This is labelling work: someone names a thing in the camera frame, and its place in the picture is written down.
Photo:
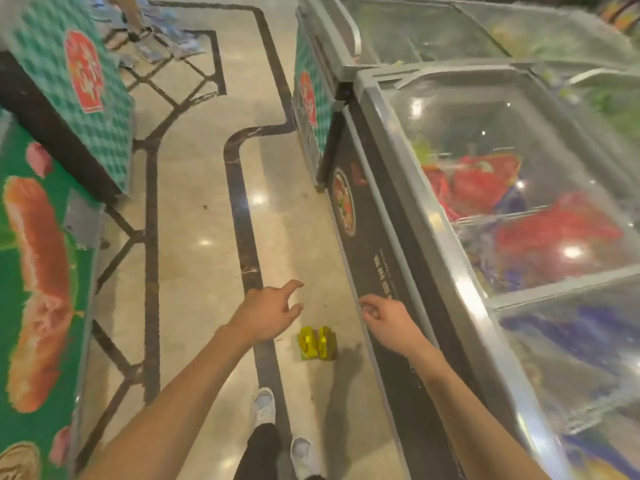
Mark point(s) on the person's leg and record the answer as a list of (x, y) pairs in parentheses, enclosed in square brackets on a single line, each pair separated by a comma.
[(315, 477), (129, 17), (260, 454)]

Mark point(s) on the red blue frozen food packs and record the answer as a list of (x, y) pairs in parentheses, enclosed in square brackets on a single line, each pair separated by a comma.
[(550, 229)]

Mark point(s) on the person's right hand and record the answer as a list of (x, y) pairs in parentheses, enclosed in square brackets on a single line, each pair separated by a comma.
[(395, 327)]

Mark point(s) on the person's left forearm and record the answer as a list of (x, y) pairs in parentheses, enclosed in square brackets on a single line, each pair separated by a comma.
[(170, 414)]

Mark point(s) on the person's left white shoe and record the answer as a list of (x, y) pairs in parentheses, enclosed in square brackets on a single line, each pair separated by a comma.
[(263, 407)]

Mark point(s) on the person's right leg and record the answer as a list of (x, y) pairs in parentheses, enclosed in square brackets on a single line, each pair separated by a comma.
[(315, 477)]

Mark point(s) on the black chest freezer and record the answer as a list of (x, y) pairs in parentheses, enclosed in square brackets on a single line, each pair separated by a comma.
[(390, 274)]

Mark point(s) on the person's right forearm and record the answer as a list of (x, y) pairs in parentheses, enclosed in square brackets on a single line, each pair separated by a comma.
[(470, 424)]

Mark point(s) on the person's left hand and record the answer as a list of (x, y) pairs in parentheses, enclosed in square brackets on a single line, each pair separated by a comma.
[(265, 314)]

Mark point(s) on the chest freezer with sausage picture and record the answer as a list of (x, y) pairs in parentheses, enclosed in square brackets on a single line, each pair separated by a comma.
[(30, 344)]

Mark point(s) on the scattered pale blue packets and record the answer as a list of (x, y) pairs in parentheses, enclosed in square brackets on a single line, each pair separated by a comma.
[(170, 42)]

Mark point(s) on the person's left leg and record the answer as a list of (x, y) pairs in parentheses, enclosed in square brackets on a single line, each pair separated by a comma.
[(260, 454)]

